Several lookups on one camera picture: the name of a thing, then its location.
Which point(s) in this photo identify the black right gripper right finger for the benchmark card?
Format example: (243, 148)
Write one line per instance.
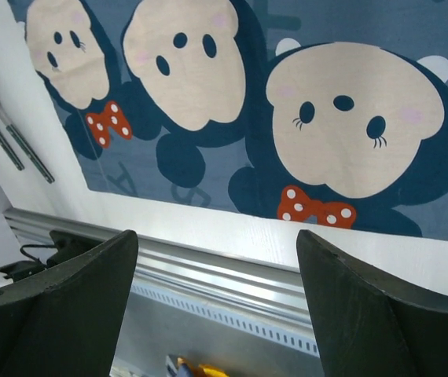
(368, 322)

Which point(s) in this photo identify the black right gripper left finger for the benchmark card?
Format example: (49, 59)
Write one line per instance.
(66, 320)

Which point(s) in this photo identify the blue cartoon mouse placemat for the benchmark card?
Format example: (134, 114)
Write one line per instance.
(332, 113)

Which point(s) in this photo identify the spoon with green handle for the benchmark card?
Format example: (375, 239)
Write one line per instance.
(22, 142)

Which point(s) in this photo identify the aluminium mounting rail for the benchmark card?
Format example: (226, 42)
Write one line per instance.
(261, 290)

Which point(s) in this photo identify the perforated cable duct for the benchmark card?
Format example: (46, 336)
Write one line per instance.
(281, 334)

